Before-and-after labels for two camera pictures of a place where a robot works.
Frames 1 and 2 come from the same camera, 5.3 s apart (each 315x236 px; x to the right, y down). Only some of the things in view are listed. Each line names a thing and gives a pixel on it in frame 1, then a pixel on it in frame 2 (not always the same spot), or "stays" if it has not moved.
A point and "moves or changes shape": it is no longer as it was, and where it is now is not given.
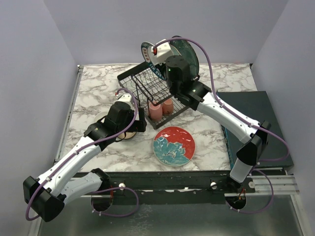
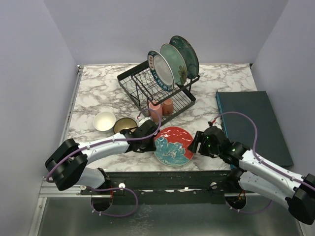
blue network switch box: x=256 y=106 stays
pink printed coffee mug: x=168 y=106 stays
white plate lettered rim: x=146 y=47 moves or changes shape
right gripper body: x=161 y=69 to x=207 y=149
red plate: x=173 y=146 stays
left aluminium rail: x=68 y=113 stays
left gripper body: x=137 y=126 to x=148 y=145
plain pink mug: x=155 y=111 stays
